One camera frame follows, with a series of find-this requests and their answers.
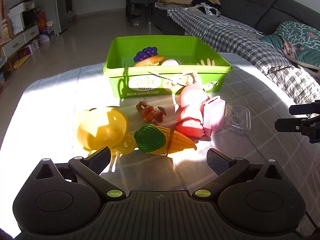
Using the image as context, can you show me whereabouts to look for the yellow toy bowl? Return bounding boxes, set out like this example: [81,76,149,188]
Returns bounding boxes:
[76,107,136,155]

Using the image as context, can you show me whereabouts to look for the clear plastic tray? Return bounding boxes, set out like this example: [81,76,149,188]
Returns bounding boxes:
[223,103,251,134]

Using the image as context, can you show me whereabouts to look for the toy corn cob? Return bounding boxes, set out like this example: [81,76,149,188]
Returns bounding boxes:
[134,124,197,155]

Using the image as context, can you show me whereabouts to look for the brown toy hand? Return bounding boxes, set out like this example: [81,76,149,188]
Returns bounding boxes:
[200,58,215,66]

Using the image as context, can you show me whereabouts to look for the pink round toy figure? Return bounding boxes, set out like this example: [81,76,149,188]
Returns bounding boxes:
[175,84,209,138]

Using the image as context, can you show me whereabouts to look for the teal patterned pillow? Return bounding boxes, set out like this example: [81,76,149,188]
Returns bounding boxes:
[261,21,320,70]

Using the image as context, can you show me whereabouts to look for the orange toy lobster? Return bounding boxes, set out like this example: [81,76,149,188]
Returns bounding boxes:
[136,101,167,124]

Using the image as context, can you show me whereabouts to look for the grey checked blanket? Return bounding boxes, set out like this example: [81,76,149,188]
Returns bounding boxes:
[155,3,319,104]

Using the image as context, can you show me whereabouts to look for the dark grey sofa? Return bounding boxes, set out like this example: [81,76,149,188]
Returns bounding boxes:
[155,0,319,35]

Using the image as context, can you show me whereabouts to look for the green plastic bin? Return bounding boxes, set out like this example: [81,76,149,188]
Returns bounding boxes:
[103,35,232,99]

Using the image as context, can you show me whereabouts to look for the pink white toy egg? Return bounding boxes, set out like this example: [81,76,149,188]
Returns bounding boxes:
[161,59,180,66]

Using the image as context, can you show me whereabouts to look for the orange toy hamburger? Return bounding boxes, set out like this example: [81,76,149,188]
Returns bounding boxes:
[134,55,165,67]

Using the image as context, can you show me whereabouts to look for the purple toy grapes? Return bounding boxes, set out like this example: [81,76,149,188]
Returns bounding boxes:
[133,47,158,63]

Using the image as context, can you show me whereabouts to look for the white drawer cabinet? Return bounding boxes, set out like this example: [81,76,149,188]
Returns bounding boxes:
[1,25,39,57]

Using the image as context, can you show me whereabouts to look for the red box on floor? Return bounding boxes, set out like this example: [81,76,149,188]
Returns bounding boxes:
[37,11,47,31]

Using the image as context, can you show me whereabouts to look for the microwave oven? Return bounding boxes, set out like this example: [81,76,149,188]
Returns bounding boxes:
[9,9,37,35]

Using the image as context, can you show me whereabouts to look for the silver refrigerator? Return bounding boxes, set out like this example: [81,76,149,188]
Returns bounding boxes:
[46,0,68,35]

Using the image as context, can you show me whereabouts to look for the white box on microwave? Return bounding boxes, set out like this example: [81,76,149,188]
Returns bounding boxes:
[8,0,35,18]

